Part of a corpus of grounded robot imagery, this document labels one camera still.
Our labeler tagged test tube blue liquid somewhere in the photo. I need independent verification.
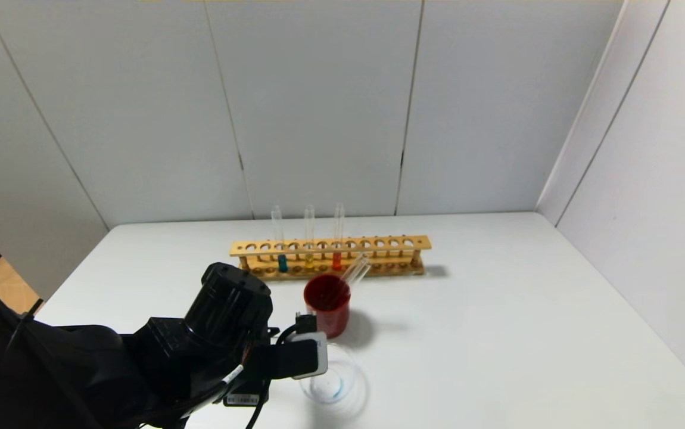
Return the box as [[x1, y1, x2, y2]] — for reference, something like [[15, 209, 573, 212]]
[[271, 206, 289, 273]]

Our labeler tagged test tube red liquid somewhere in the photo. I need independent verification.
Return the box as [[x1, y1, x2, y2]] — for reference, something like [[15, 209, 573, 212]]
[[333, 203, 346, 272]]

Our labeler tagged test tube pale yellow liquid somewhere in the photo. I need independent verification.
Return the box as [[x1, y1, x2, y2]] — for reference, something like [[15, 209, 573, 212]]
[[304, 205, 316, 272]]

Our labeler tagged empty glass test tube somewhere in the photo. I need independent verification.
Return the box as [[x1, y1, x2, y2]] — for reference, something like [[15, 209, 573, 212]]
[[341, 253, 373, 293]]

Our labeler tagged wooden test tube rack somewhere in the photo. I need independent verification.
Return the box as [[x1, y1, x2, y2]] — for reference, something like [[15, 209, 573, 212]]
[[229, 235, 432, 282]]

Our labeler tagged red plastic cup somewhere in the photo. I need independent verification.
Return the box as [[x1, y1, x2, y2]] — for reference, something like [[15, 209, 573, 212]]
[[303, 273, 352, 340]]

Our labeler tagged clear glass beaker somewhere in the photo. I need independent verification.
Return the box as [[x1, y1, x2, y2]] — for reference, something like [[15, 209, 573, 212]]
[[298, 343, 368, 418]]

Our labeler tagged black camera cable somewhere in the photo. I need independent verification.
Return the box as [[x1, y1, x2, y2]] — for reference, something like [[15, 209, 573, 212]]
[[247, 312, 319, 429]]

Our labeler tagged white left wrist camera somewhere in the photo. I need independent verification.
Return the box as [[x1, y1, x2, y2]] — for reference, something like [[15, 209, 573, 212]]
[[286, 331, 329, 381]]

